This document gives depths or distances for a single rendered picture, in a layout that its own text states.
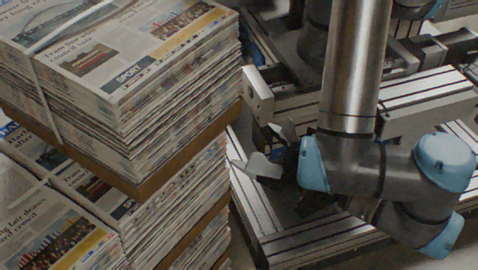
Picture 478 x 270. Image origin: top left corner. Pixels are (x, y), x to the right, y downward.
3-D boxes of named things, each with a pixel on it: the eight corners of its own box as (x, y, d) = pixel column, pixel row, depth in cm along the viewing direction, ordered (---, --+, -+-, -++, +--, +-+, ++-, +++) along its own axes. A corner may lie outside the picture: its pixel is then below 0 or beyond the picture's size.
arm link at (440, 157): (391, 165, 56) (372, 218, 64) (489, 176, 55) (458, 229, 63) (387, 121, 62) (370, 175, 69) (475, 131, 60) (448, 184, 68)
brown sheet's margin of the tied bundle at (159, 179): (242, 113, 92) (242, 96, 89) (142, 206, 76) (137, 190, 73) (183, 84, 99) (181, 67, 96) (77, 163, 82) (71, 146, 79)
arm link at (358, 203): (386, 202, 76) (364, 237, 71) (360, 190, 78) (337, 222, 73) (397, 173, 71) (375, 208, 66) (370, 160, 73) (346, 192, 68)
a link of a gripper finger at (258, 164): (230, 140, 76) (286, 148, 75) (231, 164, 81) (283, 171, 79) (227, 154, 74) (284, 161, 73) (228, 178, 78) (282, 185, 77)
